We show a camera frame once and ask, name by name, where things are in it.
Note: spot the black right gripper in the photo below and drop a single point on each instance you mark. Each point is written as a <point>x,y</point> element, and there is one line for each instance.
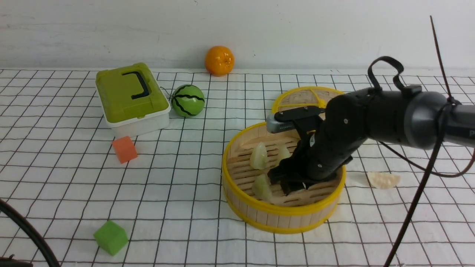
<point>321,153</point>

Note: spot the pale green dumpling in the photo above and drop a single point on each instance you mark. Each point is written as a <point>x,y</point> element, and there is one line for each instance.
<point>259,157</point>
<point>262,189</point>
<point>283,153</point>

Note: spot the white dumpling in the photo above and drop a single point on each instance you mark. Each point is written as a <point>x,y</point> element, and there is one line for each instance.
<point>382,180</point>

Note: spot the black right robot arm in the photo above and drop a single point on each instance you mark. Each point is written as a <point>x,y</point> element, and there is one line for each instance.
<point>415,118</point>

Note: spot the bamboo steamer tray yellow rim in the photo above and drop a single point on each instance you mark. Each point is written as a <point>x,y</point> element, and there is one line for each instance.
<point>297,212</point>

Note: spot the woven bamboo steamer lid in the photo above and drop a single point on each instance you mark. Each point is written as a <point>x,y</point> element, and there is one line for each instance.
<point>303,96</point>

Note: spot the toy watermelon ball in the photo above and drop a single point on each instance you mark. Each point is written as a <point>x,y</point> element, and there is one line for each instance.
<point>188,100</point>

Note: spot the white grid tablecloth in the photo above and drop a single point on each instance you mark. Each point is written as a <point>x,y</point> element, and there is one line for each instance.
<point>58,169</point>

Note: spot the toy orange fruit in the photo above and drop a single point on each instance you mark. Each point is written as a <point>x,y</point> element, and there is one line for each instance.
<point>219,61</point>

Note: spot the orange foam cube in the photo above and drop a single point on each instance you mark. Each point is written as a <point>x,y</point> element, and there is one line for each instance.
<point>124,149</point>

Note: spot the green lidded storage box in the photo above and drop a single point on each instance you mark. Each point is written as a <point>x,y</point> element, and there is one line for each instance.
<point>132,102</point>

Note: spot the green foam cube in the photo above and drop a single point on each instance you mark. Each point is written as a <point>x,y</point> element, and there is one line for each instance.
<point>111,237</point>

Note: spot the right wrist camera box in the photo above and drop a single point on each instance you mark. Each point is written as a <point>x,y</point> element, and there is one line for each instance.
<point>303,119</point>

